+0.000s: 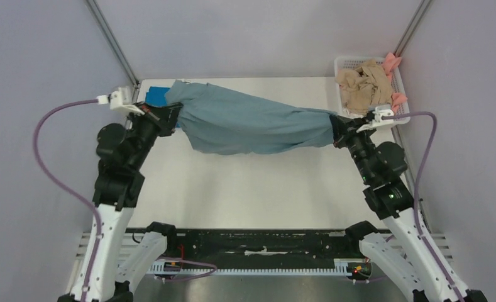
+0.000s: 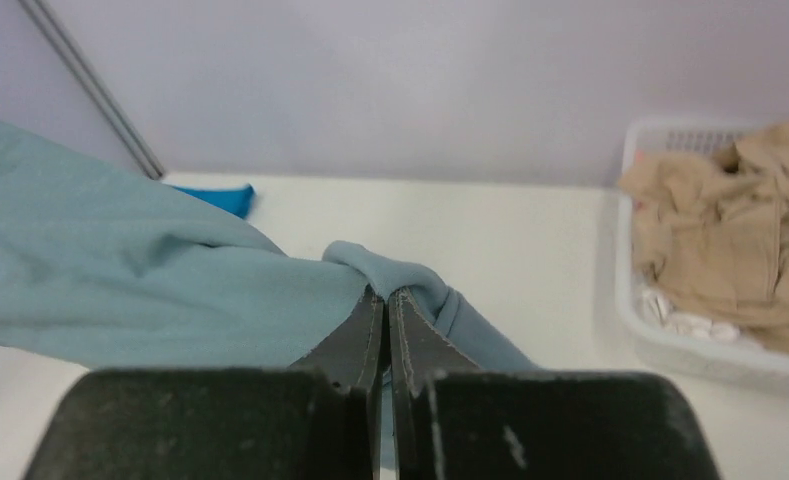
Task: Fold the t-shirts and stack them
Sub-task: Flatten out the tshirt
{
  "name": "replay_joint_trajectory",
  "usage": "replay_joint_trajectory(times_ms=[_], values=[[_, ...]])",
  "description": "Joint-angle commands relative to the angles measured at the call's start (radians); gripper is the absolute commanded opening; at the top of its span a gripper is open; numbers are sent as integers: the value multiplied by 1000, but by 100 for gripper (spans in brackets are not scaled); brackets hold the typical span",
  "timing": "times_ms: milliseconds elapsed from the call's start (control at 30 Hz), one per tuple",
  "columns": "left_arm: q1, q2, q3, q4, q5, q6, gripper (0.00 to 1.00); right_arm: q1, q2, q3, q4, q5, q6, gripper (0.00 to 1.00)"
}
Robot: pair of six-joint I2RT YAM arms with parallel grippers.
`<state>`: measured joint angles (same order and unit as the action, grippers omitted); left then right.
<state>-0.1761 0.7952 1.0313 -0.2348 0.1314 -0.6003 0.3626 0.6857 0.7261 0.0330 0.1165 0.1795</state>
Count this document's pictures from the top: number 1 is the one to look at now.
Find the aluminium frame post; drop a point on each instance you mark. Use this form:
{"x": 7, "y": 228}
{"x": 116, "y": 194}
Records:
{"x": 412, "y": 26}
{"x": 112, "y": 42}

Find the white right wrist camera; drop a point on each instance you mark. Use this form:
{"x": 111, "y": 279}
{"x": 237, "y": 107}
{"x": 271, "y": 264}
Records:
{"x": 379, "y": 117}

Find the grey blue t shirt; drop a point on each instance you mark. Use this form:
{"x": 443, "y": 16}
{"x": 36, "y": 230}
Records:
{"x": 222, "y": 121}

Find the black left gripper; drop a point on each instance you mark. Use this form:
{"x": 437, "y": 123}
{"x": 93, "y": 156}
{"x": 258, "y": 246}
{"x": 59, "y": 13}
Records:
{"x": 165, "y": 118}

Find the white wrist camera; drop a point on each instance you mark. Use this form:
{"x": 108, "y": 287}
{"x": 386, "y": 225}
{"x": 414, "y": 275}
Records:
{"x": 379, "y": 117}
{"x": 121, "y": 101}

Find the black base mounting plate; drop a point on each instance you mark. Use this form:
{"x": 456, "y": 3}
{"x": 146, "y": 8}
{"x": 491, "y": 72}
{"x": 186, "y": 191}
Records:
{"x": 262, "y": 248}

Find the white slotted cable duct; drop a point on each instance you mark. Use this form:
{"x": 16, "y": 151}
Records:
{"x": 164, "y": 269}

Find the folded bright blue t shirt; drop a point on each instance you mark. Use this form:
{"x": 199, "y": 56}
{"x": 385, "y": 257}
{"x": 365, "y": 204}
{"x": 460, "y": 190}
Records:
{"x": 156, "y": 96}

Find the right aluminium frame post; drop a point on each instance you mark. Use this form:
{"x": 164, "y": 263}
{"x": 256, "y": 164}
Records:
{"x": 412, "y": 26}

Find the left aluminium frame post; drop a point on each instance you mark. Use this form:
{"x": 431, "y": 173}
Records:
{"x": 112, "y": 42}

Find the white plastic laundry basket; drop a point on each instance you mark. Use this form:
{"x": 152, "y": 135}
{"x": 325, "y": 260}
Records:
{"x": 390, "y": 63}

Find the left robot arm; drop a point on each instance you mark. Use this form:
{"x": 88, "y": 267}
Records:
{"x": 122, "y": 152}

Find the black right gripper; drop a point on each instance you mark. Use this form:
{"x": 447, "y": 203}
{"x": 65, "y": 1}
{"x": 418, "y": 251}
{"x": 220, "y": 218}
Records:
{"x": 344, "y": 133}

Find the beige t shirt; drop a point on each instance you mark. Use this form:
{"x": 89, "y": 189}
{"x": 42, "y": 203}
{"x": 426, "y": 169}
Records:
{"x": 364, "y": 86}

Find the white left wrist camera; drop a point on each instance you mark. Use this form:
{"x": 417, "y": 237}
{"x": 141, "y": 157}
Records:
{"x": 121, "y": 101}

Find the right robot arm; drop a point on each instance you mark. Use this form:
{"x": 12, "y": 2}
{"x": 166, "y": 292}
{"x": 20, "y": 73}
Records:
{"x": 420, "y": 271}

